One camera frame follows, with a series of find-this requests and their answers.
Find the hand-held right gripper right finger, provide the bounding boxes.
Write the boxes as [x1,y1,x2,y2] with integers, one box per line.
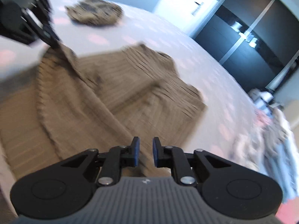
[152,137,232,187]

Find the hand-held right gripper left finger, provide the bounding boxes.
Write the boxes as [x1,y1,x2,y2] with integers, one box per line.
[59,136,141,187]

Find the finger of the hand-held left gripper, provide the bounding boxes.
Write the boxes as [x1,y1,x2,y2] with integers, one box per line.
[22,10,61,50]

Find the tan striped pants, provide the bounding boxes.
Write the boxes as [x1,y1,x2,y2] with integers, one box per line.
[0,42,208,187]

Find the stack of folded clothes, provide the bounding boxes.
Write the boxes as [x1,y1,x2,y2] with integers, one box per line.
[230,107,299,202]

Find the crumpled tan striped shirt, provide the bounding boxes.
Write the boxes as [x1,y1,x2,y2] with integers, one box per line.
[65,0,124,28]

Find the grey bed cover pink dots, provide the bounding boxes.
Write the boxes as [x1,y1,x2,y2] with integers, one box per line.
[0,0,269,217]

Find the pink floral garment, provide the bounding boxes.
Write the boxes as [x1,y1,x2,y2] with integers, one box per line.
[253,110,272,127]

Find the white nightstand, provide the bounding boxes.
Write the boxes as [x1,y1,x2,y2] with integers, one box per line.
[248,87,284,109]

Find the white door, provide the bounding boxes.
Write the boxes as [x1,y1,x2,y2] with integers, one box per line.
[153,0,225,38]

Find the black sliding wardrobe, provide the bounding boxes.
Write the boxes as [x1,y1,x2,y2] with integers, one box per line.
[194,0,299,94]

